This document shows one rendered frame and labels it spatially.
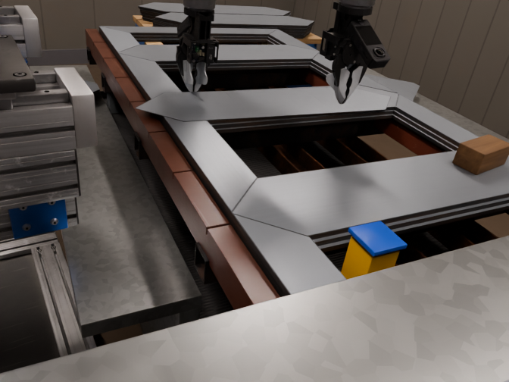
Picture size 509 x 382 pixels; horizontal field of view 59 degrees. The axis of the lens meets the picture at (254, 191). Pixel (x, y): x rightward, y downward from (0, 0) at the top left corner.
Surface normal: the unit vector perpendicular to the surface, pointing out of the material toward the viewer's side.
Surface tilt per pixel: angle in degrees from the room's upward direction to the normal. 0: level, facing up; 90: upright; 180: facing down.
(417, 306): 0
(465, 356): 0
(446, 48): 90
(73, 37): 90
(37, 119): 90
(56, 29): 90
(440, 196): 0
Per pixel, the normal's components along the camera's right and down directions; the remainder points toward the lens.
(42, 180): 0.51, 0.50
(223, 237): 0.11, -0.84
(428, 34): -0.85, 0.18
